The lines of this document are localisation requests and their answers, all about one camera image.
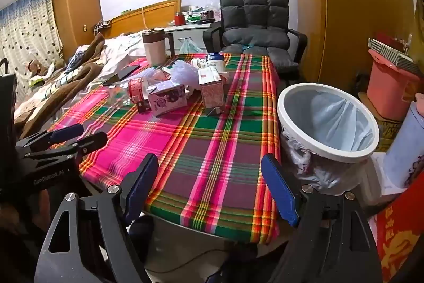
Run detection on teal plastic bag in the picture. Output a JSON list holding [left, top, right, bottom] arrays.
[[178, 38, 206, 55]]

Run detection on spotted curtain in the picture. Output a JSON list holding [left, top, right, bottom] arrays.
[[0, 0, 65, 105]]

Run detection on lavender bin with pink lid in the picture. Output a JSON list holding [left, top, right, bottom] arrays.
[[386, 94, 424, 189]]

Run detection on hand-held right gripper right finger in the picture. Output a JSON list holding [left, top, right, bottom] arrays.
[[261, 154, 380, 283]]

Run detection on pink jug with brown lid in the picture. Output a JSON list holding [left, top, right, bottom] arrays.
[[142, 28, 175, 66]]

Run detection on pink green plaid tablecloth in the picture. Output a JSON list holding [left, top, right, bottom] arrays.
[[48, 53, 282, 245]]

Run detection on pale blue bin liner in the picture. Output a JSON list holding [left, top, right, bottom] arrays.
[[280, 87, 376, 194]]

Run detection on tall wooden cabinet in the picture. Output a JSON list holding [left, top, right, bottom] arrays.
[[51, 0, 103, 61]]

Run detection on striped gift box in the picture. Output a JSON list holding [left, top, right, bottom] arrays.
[[368, 31, 423, 75]]

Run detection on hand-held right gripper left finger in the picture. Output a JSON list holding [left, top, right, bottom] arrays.
[[35, 154, 160, 283]]

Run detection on wooden bed headboard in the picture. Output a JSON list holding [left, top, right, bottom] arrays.
[[99, 0, 182, 38]]

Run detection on red gold printed bag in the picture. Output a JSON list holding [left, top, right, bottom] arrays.
[[376, 200, 424, 283]]

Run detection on striped cloth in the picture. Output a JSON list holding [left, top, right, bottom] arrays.
[[31, 66, 87, 94]]

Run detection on white plastic box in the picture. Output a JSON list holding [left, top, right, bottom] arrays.
[[361, 152, 398, 204]]

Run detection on white quilt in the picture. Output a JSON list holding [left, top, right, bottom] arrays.
[[99, 31, 153, 78]]

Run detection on clear plastic cup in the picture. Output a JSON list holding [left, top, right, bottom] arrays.
[[141, 67, 169, 83]]

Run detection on black phone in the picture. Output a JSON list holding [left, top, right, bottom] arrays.
[[103, 65, 141, 87]]

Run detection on pink white carton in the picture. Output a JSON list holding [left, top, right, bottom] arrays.
[[198, 67, 229, 116]]

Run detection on brown blanket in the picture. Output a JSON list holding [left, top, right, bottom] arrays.
[[13, 33, 110, 138]]

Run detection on clear plastic bottle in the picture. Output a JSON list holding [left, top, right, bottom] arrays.
[[108, 77, 156, 111]]

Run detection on white round trash bin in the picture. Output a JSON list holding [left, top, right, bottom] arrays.
[[276, 82, 380, 195]]

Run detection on white drawer cabinet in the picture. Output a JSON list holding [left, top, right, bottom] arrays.
[[164, 19, 219, 53]]

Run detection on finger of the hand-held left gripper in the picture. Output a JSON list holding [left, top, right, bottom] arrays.
[[15, 124, 85, 151], [20, 131, 108, 167]]

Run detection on yellow wooden wardrobe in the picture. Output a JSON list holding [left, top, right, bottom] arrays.
[[291, 0, 418, 94]]

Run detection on pink plastic box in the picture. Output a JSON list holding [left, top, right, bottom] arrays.
[[366, 49, 424, 118]]

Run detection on pink purple carton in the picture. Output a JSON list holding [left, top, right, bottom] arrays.
[[146, 82, 191, 116]]

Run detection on grey padded chair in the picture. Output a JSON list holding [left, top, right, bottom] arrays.
[[203, 0, 308, 81]]

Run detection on clear plastic bag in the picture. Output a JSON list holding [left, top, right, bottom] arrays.
[[166, 59, 202, 91]]

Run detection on black bag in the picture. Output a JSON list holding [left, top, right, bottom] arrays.
[[351, 71, 372, 98]]

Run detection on red gift box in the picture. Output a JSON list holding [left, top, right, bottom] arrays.
[[374, 32, 406, 46]]

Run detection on yellow floral box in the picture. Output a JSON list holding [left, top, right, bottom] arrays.
[[358, 94, 403, 151]]

